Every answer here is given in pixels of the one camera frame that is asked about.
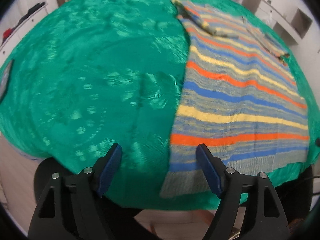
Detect striped knit sweater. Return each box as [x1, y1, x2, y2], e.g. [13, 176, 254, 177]
[160, 0, 309, 198]

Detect red cloth on cabinet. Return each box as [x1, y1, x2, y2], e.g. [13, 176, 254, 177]
[2, 28, 14, 43]

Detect white wardrobe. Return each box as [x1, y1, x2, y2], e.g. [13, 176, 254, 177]
[285, 0, 320, 75]

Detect white desk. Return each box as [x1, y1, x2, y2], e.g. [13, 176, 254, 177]
[241, 0, 303, 46]

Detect black clothes on cabinet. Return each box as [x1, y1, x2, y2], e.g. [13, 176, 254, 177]
[15, 2, 46, 28]

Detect green floral bedspread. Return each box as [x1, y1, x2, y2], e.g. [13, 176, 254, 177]
[1, 0, 319, 210]

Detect white drawer cabinet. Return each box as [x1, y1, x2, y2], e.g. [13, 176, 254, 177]
[1, 2, 48, 66]

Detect black smartphone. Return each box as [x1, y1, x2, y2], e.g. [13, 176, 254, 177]
[0, 59, 14, 100]

